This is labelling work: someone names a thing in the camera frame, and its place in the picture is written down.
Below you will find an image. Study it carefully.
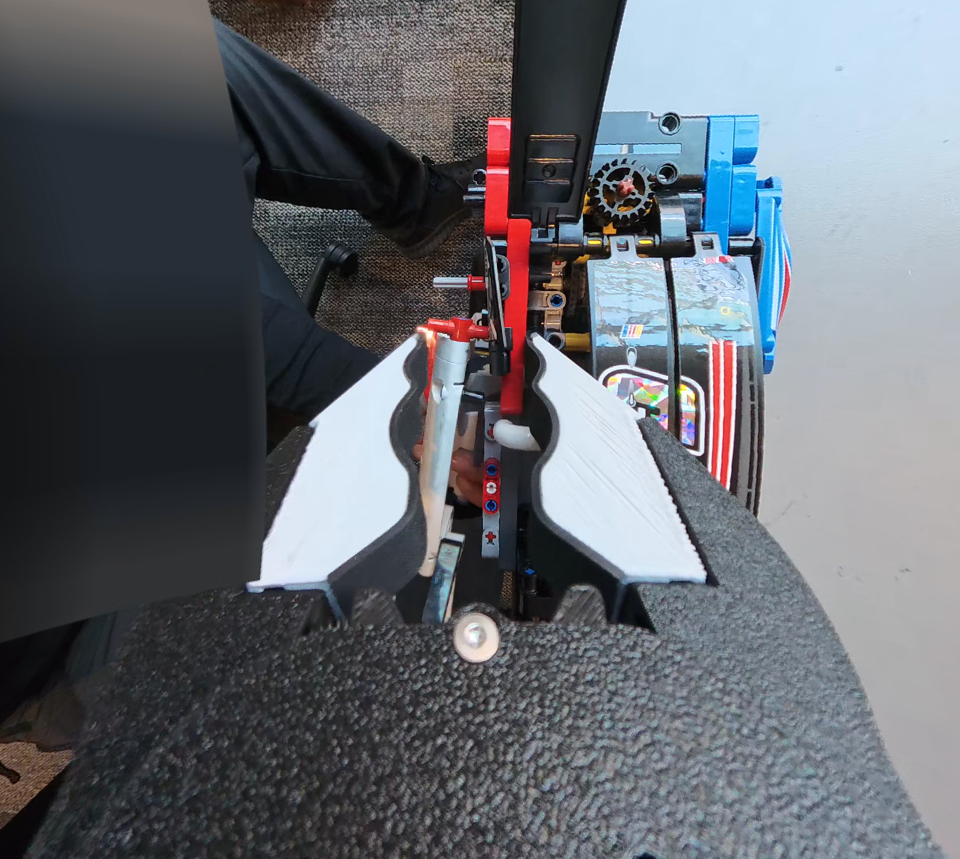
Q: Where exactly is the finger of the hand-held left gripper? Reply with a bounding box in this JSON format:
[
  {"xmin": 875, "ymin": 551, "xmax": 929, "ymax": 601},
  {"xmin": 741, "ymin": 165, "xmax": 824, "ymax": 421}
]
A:
[{"xmin": 417, "ymin": 337, "xmax": 472, "ymax": 622}]

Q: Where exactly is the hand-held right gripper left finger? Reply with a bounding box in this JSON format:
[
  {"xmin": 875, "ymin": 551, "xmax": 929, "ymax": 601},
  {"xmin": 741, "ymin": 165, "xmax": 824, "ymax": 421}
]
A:
[{"xmin": 246, "ymin": 334, "xmax": 435, "ymax": 622}]

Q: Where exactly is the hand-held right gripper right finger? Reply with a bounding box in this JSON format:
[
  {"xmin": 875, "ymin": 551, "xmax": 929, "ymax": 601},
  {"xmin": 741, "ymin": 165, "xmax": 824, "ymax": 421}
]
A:
[{"xmin": 523, "ymin": 331, "xmax": 711, "ymax": 626}]

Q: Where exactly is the red toy brick connector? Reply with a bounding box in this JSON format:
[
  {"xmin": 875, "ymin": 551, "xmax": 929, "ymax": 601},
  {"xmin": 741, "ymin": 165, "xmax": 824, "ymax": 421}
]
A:
[{"xmin": 422, "ymin": 316, "xmax": 485, "ymax": 344}]

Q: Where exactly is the toy brick car model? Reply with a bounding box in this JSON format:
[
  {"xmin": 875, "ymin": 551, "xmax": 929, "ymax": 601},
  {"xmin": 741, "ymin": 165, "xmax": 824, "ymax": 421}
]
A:
[{"xmin": 433, "ymin": 0, "xmax": 794, "ymax": 622}]

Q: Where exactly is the person's left forearm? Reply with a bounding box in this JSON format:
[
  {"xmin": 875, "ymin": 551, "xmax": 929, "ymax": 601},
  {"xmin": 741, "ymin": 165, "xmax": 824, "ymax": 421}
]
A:
[{"xmin": 258, "ymin": 251, "xmax": 385, "ymax": 427}]

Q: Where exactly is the white desk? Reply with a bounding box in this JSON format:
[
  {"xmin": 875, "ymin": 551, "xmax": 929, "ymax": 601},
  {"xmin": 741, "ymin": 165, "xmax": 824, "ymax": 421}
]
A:
[{"xmin": 600, "ymin": 0, "xmax": 960, "ymax": 856}]

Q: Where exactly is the person's left hand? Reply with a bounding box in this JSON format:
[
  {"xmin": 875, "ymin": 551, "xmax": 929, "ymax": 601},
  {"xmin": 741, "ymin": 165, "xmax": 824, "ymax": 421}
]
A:
[{"xmin": 448, "ymin": 450, "xmax": 483, "ymax": 502}]

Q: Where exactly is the black office chair base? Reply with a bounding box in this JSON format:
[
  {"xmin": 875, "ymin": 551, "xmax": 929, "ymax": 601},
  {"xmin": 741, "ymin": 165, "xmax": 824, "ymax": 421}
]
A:
[{"xmin": 302, "ymin": 241, "xmax": 361, "ymax": 314}]

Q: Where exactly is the black shoe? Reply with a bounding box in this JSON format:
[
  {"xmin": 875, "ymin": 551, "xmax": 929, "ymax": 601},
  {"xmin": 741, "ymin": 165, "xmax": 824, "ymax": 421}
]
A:
[{"xmin": 393, "ymin": 152, "xmax": 490, "ymax": 262}]

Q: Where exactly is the person's leg in black trousers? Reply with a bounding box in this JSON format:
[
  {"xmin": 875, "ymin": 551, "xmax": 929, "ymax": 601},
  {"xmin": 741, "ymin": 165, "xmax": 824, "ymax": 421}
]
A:
[{"xmin": 213, "ymin": 19, "xmax": 451, "ymax": 253}]

